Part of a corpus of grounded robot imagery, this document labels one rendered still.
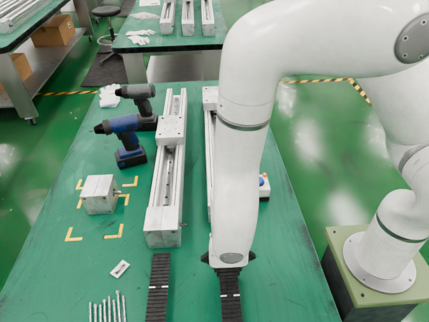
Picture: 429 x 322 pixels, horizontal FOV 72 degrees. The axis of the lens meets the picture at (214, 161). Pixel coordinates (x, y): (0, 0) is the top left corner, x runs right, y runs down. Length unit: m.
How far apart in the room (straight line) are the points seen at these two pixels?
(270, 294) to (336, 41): 0.68
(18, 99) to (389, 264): 3.00
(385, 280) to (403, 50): 0.70
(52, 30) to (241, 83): 4.17
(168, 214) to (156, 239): 0.08
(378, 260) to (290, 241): 0.25
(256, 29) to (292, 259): 0.71
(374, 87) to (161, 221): 0.65
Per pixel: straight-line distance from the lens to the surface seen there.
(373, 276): 0.96
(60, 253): 1.07
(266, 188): 1.04
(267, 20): 0.41
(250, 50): 0.41
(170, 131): 1.19
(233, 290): 0.85
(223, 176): 0.53
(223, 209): 0.53
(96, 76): 4.00
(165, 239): 0.93
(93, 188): 1.07
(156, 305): 0.85
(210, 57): 2.53
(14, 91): 3.17
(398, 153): 0.73
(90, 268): 1.00
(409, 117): 0.55
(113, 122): 1.14
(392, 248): 0.85
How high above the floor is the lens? 1.59
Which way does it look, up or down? 41 degrees down
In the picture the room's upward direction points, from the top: 1 degrees counter-clockwise
